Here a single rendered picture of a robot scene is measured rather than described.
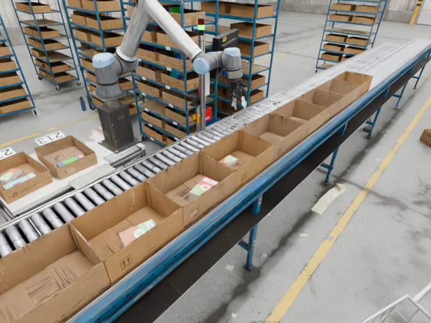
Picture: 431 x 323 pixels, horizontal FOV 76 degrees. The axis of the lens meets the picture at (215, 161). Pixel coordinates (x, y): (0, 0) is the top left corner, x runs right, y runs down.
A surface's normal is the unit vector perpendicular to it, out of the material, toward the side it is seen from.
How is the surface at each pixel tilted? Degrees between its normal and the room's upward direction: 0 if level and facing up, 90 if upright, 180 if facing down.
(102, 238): 1
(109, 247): 1
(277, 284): 0
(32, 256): 90
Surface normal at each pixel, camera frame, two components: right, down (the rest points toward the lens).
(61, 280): 0.04, -0.83
